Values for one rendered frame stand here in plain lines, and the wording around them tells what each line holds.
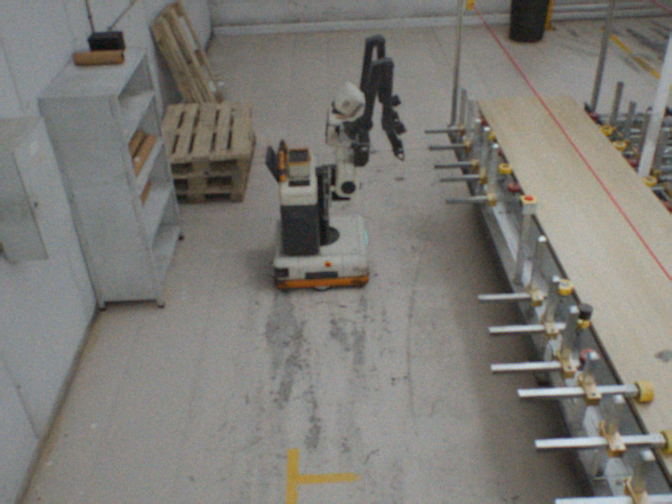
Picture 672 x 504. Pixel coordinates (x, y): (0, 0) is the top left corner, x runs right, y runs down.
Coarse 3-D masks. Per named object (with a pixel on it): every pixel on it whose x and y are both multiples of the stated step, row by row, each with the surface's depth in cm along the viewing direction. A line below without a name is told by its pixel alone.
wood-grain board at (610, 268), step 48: (528, 144) 463; (576, 144) 460; (528, 192) 409; (576, 192) 407; (624, 192) 405; (576, 240) 365; (624, 240) 363; (576, 288) 331; (624, 288) 330; (624, 336) 301; (624, 384) 278
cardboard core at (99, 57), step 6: (78, 54) 428; (84, 54) 428; (90, 54) 428; (96, 54) 428; (102, 54) 428; (108, 54) 427; (114, 54) 427; (120, 54) 427; (78, 60) 428; (84, 60) 428; (90, 60) 428; (96, 60) 428; (102, 60) 428; (108, 60) 428; (114, 60) 429; (120, 60) 429
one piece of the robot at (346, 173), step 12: (336, 120) 428; (348, 120) 429; (336, 132) 432; (336, 144) 444; (348, 144) 444; (336, 156) 450; (348, 156) 450; (336, 168) 458; (348, 168) 450; (336, 180) 458; (348, 180) 455; (360, 180) 456; (336, 192) 460; (348, 192) 460
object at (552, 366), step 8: (496, 368) 294; (504, 368) 293; (512, 368) 293; (520, 368) 293; (528, 368) 293; (536, 368) 293; (544, 368) 293; (552, 368) 293; (560, 368) 294; (576, 368) 294
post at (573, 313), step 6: (570, 312) 282; (576, 312) 281; (570, 318) 283; (576, 318) 283; (570, 324) 285; (576, 324) 285; (564, 330) 290; (570, 330) 286; (564, 336) 290; (570, 336) 288; (564, 342) 291; (570, 342) 290; (564, 348) 292; (570, 348) 292; (564, 354) 294
